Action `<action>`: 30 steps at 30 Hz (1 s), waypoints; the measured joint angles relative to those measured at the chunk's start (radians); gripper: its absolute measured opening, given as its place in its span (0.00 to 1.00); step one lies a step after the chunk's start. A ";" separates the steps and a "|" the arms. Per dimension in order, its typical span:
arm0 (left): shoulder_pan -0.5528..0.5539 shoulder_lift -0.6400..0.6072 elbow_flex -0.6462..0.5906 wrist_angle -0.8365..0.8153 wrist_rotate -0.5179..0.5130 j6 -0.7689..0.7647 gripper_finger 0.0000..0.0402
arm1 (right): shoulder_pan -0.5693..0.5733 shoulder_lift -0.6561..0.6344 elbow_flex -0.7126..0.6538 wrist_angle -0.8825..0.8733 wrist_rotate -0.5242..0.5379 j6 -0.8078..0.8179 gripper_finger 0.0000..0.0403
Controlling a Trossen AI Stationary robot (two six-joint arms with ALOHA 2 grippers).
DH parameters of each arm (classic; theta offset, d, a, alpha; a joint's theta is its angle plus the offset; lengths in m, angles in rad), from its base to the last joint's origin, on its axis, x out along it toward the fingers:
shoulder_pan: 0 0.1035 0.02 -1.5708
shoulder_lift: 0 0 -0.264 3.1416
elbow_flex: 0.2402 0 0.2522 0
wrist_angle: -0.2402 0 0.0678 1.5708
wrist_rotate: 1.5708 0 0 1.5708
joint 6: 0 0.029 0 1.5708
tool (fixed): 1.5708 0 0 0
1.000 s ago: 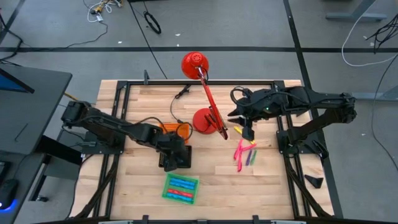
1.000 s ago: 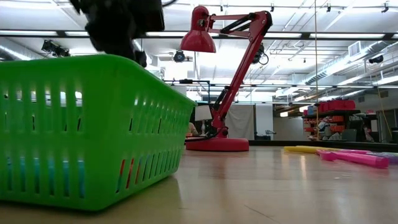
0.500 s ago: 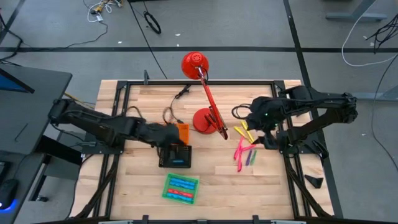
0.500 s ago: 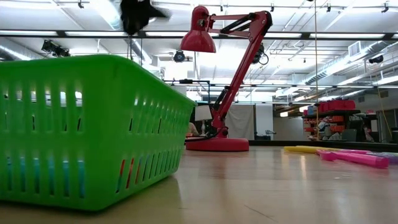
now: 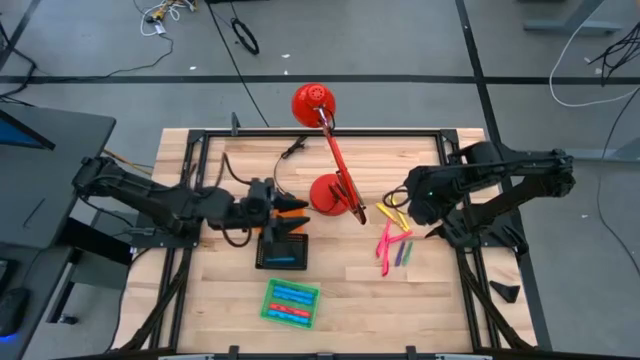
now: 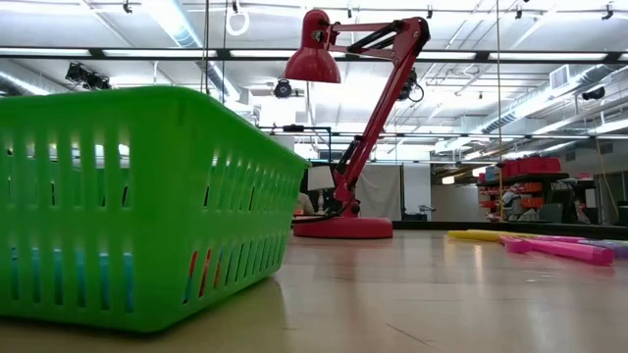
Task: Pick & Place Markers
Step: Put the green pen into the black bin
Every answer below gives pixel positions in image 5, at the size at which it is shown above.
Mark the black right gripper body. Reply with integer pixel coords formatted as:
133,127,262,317
410,197,456,229

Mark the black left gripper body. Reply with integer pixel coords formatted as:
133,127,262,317
239,177,277,246

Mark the red desk lamp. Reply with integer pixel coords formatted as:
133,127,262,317
291,82,369,226

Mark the thick blue marker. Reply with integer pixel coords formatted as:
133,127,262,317
266,309,311,326
272,291,316,307
274,284,318,300

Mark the thick red marker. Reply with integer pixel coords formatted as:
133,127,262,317
268,302,313,319

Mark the green plastic basket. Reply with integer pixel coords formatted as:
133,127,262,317
259,277,322,331

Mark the black plastic basket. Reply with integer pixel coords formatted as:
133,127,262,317
254,232,310,272

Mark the grey table foot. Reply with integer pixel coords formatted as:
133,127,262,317
563,137,640,164
522,0,624,36

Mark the black desk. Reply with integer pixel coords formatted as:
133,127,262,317
0,102,135,360

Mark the computer monitor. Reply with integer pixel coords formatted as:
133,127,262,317
0,108,57,151

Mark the black computer mouse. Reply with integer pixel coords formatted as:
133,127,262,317
0,287,30,337

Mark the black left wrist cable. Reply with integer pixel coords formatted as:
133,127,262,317
219,217,252,250

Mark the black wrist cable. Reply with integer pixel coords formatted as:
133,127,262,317
382,184,410,210
219,217,252,250

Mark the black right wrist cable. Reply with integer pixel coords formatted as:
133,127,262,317
382,184,410,210

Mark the black triangular bracket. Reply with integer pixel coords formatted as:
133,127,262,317
499,223,530,259
488,279,522,305

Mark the black aluminium table frame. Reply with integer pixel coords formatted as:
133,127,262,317
113,127,539,360

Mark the long black floor cable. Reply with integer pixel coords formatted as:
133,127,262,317
596,87,640,276
206,0,271,129

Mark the yellow braided cable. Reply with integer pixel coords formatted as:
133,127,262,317
102,148,154,177

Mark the white floor cable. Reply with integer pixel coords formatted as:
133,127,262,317
548,0,640,109

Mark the black cable coil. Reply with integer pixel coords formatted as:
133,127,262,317
230,17,261,56

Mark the white cable bundle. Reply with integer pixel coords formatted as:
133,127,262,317
138,0,197,37

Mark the black cable bundle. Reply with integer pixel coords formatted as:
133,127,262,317
588,22,640,86

